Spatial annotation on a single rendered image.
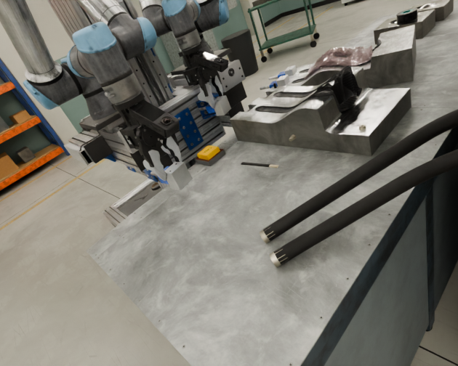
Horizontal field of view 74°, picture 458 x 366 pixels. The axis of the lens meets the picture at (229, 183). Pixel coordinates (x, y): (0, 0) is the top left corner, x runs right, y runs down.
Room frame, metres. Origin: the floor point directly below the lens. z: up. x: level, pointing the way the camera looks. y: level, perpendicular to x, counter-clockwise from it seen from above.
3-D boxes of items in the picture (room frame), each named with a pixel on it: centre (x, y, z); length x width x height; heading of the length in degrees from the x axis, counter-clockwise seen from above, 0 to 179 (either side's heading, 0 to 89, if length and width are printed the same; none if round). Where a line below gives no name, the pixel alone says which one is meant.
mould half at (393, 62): (1.16, -0.60, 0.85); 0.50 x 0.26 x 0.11; 49
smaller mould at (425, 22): (1.34, -1.01, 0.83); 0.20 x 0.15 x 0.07; 32
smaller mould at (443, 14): (1.42, -1.20, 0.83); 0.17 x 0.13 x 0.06; 32
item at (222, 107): (1.13, -0.06, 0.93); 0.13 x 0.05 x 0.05; 45
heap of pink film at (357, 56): (1.16, -0.59, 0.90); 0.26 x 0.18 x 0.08; 49
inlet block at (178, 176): (0.74, 0.14, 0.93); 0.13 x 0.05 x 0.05; 41
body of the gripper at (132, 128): (0.73, 0.13, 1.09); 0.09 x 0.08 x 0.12; 41
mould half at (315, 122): (0.90, -0.34, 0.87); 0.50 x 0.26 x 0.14; 32
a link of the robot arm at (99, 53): (0.73, 0.13, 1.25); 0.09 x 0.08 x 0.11; 31
